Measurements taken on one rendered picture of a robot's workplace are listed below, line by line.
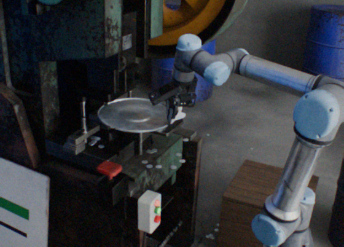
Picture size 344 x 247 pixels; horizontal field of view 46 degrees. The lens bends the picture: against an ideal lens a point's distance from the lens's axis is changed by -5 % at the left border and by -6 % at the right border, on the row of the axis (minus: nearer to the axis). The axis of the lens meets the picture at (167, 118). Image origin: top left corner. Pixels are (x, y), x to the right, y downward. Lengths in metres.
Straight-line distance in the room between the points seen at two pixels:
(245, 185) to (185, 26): 0.80
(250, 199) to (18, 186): 1.01
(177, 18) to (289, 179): 0.92
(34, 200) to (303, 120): 1.09
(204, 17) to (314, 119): 0.81
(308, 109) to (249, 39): 3.80
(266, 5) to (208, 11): 3.04
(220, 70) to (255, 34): 3.56
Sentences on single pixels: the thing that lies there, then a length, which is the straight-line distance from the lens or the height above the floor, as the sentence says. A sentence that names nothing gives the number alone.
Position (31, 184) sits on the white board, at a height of 0.53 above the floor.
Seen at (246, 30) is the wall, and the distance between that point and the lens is 4.87.
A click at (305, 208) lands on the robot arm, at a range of 1.44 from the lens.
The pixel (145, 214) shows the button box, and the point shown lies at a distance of 1.44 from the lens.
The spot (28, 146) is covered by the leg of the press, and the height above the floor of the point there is 0.67.
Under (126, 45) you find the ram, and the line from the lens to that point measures 1.57.
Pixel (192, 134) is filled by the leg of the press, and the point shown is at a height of 0.64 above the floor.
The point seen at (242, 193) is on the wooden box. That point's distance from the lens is 1.99.
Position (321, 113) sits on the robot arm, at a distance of 1.10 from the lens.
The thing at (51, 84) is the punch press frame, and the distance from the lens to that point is 1.66.
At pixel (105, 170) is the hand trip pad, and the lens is 1.33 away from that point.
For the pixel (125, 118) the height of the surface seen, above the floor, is 0.79.
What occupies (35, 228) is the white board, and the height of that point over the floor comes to 0.35.
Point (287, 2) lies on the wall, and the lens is 4.70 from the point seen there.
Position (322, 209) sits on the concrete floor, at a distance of 2.62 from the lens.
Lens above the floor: 1.45
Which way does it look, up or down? 24 degrees down
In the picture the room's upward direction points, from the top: 2 degrees clockwise
